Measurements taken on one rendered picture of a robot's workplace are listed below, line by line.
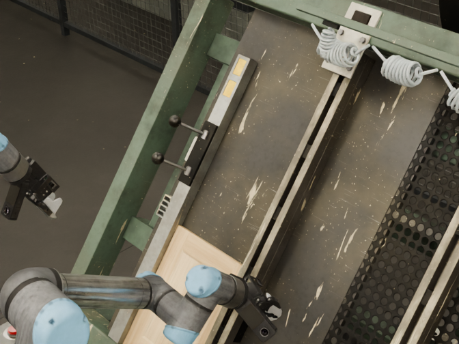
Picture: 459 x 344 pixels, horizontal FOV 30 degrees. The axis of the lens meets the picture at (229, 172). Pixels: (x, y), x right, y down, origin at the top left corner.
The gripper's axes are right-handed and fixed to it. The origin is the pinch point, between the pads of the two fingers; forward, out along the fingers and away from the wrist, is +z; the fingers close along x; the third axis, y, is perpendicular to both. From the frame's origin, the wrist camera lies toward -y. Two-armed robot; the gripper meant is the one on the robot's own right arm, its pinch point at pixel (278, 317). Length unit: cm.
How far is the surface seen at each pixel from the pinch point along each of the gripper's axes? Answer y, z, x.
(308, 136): 36.1, -1.9, -32.9
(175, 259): 40.7, 9.5, 23.6
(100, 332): 38, 11, 58
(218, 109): 67, 1, -14
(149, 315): 33, 12, 41
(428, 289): -17.3, 2.3, -35.8
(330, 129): 34, -1, -39
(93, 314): 49, 16, 61
